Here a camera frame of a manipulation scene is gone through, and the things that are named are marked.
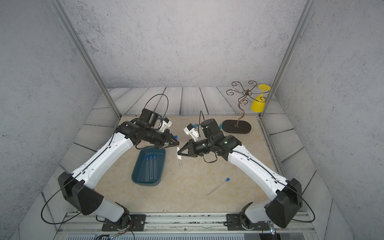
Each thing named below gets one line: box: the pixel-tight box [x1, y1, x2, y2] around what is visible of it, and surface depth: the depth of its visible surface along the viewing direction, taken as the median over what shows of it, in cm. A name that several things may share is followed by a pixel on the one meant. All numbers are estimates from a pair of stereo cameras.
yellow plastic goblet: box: [251, 84, 272, 113], surface depth 100 cm
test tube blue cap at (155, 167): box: [153, 155, 157, 180], surface depth 93 cm
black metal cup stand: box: [222, 80, 269, 134], surface depth 99 cm
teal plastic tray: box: [131, 146, 166, 186], surface depth 92 cm
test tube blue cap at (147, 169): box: [145, 156, 149, 182], surface depth 93 cm
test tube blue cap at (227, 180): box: [207, 177, 231, 196], surface depth 87 cm
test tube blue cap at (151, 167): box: [149, 154, 153, 180], surface depth 93 cm
